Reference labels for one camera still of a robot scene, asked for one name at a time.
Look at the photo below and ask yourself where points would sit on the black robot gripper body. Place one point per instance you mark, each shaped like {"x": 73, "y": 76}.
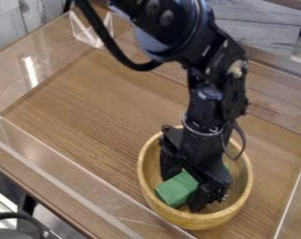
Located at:
{"x": 200, "y": 152}

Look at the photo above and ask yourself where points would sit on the clear acrylic corner bracket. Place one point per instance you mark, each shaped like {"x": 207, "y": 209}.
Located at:
{"x": 84, "y": 33}

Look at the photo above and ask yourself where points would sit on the brown wooden bowl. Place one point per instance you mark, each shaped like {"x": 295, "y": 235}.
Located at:
{"x": 215, "y": 213}

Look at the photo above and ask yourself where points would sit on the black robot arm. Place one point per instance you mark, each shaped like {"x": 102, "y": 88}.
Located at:
{"x": 176, "y": 31}

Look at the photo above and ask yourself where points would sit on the clear acrylic tray wall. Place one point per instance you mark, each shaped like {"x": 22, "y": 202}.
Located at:
{"x": 92, "y": 205}

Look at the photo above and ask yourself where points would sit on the black table leg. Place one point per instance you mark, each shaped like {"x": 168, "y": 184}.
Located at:
{"x": 27, "y": 204}

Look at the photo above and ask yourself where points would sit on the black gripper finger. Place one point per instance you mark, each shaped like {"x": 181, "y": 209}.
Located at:
{"x": 200, "y": 197}
{"x": 169, "y": 165}

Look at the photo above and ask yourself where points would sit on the green rectangular block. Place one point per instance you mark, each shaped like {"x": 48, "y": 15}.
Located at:
{"x": 175, "y": 190}

